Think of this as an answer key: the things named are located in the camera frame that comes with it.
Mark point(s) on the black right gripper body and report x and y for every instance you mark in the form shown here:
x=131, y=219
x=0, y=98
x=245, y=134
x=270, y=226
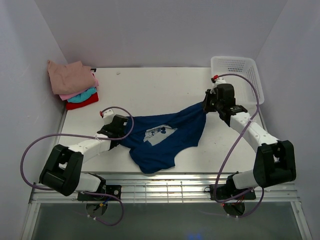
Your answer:
x=212, y=104

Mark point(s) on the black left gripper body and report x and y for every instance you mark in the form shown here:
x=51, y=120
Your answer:
x=105, y=127

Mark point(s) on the blue printed t shirt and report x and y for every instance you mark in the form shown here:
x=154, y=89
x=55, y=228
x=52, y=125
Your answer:
x=156, y=140

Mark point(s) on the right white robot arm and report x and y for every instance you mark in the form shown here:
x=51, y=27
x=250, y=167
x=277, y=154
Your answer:
x=274, y=162

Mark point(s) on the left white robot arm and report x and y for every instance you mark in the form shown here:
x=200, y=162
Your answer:
x=62, y=171

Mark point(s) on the white plastic basket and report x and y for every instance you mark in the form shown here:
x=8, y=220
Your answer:
x=243, y=75

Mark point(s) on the teal folded t shirt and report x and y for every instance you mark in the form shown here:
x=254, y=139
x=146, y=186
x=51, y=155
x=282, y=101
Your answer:
x=81, y=97

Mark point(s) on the red folded t shirt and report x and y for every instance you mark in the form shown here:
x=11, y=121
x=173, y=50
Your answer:
x=92, y=99

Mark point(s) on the pink folded t shirt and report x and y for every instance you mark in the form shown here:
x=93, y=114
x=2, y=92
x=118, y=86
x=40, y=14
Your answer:
x=65, y=97

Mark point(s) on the beige folded t shirt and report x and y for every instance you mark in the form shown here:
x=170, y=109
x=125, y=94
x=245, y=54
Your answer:
x=70, y=78

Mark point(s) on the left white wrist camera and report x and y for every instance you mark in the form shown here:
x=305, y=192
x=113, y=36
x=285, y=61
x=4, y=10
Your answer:
x=107, y=114

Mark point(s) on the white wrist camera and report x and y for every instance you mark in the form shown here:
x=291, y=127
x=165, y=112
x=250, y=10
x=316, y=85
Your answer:
x=217, y=80
x=107, y=114

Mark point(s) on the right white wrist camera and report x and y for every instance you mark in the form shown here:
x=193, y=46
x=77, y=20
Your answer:
x=217, y=80

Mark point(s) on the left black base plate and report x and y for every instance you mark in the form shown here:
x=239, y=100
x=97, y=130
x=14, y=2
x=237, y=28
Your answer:
x=105, y=193

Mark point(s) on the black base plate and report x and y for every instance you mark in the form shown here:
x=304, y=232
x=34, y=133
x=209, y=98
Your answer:
x=105, y=193
x=222, y=193

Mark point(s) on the aluminium rail frame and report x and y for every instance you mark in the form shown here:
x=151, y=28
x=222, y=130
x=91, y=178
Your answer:
x=166, y=188

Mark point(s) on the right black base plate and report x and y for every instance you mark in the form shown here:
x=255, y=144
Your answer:
x=222, y=193

